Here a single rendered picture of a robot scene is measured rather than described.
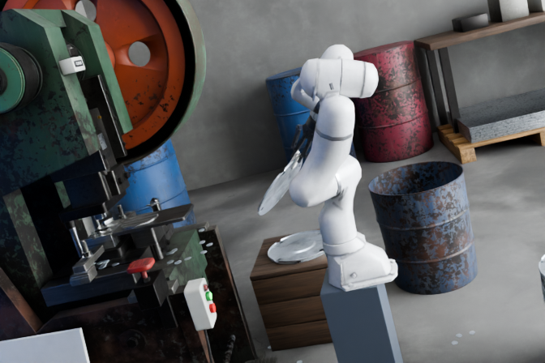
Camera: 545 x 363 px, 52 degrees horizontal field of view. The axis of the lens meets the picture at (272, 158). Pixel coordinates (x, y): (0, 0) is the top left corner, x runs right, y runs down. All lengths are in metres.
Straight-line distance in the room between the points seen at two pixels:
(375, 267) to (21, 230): 1.09
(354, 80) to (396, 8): 3.49
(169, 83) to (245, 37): 2.97
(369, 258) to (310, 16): 3.48
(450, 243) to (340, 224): 0.86
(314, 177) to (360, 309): 0.45
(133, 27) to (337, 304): 1.22
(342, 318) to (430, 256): 0.76
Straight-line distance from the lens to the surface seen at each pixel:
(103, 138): 1.89
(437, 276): 2.52
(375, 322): 1.81
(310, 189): 1.62
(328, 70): 1.55
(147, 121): 2.15
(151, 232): 1.84
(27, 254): 1.87
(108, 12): 2.19
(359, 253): 1.75
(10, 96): 1.59
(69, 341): 1.81
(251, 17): 5.01
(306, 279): 2.24
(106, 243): 1.88
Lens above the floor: 1.27
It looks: 13 degrees down
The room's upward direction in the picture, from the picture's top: 15 degrees counter-clockwise
